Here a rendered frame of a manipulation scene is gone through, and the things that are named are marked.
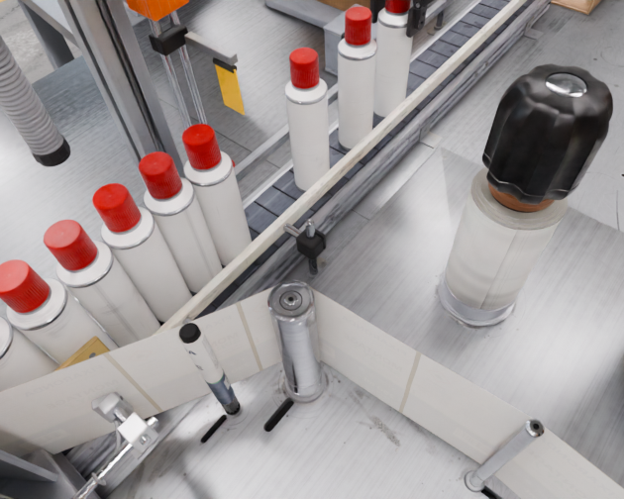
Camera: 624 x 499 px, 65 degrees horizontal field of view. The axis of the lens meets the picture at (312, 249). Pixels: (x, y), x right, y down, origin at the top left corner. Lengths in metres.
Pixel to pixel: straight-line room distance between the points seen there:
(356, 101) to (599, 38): 0.63
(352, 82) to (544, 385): 0.43
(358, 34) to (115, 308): 0.43
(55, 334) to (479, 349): 0.44
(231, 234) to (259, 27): 0.67
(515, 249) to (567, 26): 0.79
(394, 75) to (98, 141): 0.53
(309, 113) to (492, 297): 0.30
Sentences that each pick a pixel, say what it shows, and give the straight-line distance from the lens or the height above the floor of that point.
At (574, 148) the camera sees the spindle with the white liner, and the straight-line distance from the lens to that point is 0.41.
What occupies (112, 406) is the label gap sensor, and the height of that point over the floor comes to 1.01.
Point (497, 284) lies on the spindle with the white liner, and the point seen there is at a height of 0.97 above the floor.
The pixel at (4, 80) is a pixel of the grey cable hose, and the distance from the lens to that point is 0.50.
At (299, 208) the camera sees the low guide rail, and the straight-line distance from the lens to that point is 0.65.
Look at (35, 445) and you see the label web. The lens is 0.54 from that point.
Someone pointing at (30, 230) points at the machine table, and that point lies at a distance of 0.87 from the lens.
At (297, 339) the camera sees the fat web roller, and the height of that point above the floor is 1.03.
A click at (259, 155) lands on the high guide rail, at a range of 0.65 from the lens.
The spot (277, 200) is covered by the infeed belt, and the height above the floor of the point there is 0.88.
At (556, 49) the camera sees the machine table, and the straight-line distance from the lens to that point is 1.14.
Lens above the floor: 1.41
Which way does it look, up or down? 54 degrees down
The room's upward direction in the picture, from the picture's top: 5 degrees counter-clockwise
